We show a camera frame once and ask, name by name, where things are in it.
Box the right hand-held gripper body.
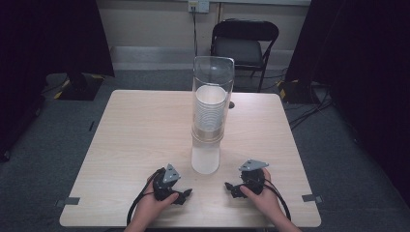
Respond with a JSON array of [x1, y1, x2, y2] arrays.
[[237, 159, 271, 196]]

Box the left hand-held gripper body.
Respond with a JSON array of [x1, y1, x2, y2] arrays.
[[152, 163, 182, 202]]

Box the person's left hand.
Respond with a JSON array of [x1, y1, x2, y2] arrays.
[[132, 173, 180, 226]]

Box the person's right hand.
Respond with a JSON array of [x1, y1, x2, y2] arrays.
[[239, 167, 282, 224]]

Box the clear tube cup dispenser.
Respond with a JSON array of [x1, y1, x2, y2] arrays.
[[190, 55, 236, 176]]

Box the grey tape strip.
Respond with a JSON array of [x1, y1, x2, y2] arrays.
[[54, 196, 81, 208], [301, 193, 324, 204]]

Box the stack of white paper cups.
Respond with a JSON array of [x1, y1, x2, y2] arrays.
[[194, 84, 228, 133]]

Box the black stand base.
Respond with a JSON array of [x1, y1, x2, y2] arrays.
[[53, 71, 106, 102], [278, 78, 313, 104]]

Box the black folding chair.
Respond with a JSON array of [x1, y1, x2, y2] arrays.
[[210, 18, 280, 94]]

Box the dark curtain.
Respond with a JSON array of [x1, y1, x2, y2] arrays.
[[0, 0, 116, 162], [284, 0, 410, 209]]

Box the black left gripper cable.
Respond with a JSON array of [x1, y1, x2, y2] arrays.
[[126, 166, 166, 226]]

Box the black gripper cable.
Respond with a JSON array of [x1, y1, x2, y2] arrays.
[[263, 178, 292, 222], [126, 166, 166, 226]]

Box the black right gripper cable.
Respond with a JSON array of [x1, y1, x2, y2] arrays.
[[263, 178, 292, 222]]

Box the black floor cables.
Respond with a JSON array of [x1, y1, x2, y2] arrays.
[[259, 67, 335, 131]]

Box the black outlet cable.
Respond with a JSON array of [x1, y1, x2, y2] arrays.
[[191, 5, 199, 58]]

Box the white wall outlet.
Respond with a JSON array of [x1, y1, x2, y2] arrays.
[[188, 0, 211, 15]]

